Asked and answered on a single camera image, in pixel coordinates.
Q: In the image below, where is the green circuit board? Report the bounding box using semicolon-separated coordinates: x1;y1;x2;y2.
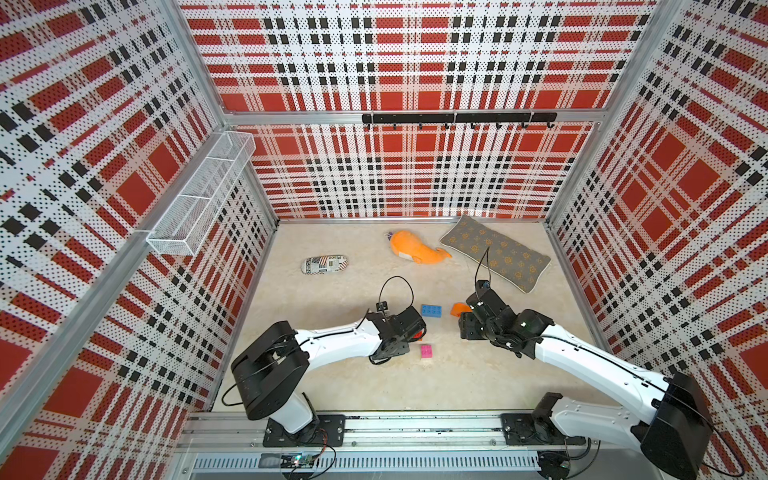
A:
280;453;316;470

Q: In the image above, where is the black camera cable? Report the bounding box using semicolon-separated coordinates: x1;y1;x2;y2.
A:
376;275;416;313

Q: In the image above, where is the orange round lego piece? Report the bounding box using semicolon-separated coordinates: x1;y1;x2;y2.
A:
450;303;472;318

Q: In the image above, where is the white wire mesh basket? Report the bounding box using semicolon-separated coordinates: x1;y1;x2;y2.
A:
147;131;255;256

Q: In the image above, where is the grey patterned cushion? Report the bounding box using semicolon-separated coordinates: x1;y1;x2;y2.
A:
440;216;551;294

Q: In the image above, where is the blue lego brick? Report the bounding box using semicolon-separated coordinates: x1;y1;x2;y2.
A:
420;304;442;318

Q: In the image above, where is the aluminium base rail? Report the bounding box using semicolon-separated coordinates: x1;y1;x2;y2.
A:
168;411;665;479

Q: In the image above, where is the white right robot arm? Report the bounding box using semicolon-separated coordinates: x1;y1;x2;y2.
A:
459;280;714;479

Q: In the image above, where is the orange plush toy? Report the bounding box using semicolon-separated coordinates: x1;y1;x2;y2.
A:
388;230;451;265

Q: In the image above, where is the black hook rail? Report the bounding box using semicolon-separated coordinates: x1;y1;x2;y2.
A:
361;112;558;126

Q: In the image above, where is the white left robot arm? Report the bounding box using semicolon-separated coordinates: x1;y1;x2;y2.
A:
231;306;427;442

